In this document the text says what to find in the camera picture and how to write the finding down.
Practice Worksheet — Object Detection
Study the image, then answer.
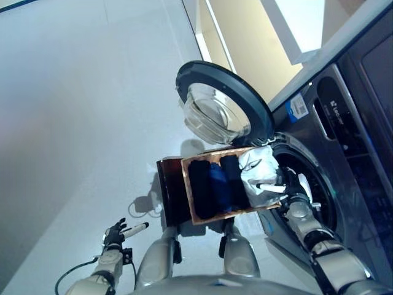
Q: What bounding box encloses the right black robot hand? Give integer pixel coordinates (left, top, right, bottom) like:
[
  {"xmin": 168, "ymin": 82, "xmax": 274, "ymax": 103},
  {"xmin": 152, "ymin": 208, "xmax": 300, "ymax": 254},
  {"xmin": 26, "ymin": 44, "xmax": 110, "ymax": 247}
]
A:
[{"xmin": 255, "ymin": 167, "xmax": 314, "ymax": 203}]

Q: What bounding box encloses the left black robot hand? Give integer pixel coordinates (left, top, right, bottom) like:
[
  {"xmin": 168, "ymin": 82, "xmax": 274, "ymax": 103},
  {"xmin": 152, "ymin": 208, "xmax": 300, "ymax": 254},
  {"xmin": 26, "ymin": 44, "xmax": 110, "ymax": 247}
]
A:
[{"xmin": 103, "ymin": 218, "xmax": 150, "ymax": 246}]

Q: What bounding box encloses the white garment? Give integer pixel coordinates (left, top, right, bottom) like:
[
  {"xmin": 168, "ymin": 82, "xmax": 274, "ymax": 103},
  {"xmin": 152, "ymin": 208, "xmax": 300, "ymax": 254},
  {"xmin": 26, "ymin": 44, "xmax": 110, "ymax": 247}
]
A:
[{"xmin": 238, "ymin": 146, "xmax": 288, "ymax": 208}]

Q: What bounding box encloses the blue garment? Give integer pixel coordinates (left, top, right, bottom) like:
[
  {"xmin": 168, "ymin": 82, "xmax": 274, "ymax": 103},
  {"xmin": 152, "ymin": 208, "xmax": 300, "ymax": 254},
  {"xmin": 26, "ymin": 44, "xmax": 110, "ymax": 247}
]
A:
[{"xmin": 209, "ymin": 162, "xmax": 234, "ymax": 213}]

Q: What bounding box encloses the dark grey washing machine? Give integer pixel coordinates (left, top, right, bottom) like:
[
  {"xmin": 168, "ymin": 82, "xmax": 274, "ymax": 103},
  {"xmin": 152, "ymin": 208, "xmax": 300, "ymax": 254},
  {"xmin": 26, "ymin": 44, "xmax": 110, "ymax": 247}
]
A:
[{"xmin": 245, "ymin": 63, "xmax": 393, "ymax": 286}]

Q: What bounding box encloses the glossy brown stool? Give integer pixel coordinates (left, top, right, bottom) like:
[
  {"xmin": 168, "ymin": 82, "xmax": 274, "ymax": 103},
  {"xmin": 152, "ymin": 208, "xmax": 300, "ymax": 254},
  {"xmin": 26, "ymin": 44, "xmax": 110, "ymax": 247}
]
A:
[{"xmin": 156, "ymin": 147, "xmax": 246, "ymax": 230}]

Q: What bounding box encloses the blue energy label sticker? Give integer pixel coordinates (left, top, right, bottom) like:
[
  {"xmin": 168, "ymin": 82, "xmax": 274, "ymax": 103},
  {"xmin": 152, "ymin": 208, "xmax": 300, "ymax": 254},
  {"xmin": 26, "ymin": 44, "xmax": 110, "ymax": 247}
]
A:
[{"xmin": 284, "ymin": 93, "xmax": 309, "ymax": 124}]

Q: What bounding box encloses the right silver robot leg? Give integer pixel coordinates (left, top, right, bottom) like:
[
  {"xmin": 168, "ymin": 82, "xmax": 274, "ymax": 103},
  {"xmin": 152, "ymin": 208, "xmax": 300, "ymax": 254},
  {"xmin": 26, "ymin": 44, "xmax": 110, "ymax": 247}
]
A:
[{"xmin": 219, "ymin": 221, "xmax": 262, "ymax": 279}]

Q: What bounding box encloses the rectangular wicker laundry basket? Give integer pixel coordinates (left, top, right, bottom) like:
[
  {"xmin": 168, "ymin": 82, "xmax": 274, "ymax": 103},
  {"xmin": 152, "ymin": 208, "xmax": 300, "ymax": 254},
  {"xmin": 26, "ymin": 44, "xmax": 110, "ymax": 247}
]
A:
[{"xmin": 181, "ymin": 146, "xmax": 282, "ymax": 227}]

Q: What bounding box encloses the grey robot torso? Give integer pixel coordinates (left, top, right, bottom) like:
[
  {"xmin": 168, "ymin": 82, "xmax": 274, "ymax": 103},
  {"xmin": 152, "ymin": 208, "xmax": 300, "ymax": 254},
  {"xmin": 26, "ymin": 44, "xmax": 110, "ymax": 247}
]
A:
[{"xmin": 128, "ymin": 273, "xmax": 311, "ymax": 295}]

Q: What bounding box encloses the light grey cabinet side panel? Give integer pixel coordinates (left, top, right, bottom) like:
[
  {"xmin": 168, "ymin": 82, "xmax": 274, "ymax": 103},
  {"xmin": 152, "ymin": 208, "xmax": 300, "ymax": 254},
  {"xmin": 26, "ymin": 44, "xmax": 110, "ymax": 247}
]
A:
[{"xmin": 267, "ymin": 17, "xmax": 393, "ymax": 111}]

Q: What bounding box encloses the dark stacked dryer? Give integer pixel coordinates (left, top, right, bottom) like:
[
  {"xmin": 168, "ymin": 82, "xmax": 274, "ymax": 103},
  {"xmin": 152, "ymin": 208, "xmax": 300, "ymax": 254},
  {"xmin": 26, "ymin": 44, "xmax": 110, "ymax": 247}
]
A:
[{"xmin": 336, "ymin": 29, "xmax": 393, "ymax": 185}]

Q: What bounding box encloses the round glass washer door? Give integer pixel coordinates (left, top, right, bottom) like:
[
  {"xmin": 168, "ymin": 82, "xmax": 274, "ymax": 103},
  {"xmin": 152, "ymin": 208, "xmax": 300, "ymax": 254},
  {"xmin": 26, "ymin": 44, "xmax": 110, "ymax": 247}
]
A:
[{"xmin": 175, "ymin": 60, "xmax": 276, "ymax": 145}]

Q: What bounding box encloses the white counter cabinet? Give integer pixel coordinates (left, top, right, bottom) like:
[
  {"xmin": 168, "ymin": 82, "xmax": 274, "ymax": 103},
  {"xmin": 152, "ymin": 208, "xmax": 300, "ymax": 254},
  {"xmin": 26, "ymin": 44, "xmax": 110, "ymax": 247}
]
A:
[{"xmin": 181, "ymin": 0, "xmax": 326, "ymax": 102}]

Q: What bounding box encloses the white floor cable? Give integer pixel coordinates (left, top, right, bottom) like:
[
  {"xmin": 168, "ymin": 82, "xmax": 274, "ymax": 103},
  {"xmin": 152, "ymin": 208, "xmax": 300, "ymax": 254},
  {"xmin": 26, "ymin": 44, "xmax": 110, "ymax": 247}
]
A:
[{"xmin": 128, "ymin": 196, "xmax": 163, "ymax": 218}]

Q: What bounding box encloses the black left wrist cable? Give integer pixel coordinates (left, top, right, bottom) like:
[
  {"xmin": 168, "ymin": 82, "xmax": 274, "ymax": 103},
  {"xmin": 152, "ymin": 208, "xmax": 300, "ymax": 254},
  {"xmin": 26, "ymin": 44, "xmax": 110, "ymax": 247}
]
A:
[{"xmin": 55, "ymin": 258, "xmax": 138, "ymax": 293}]

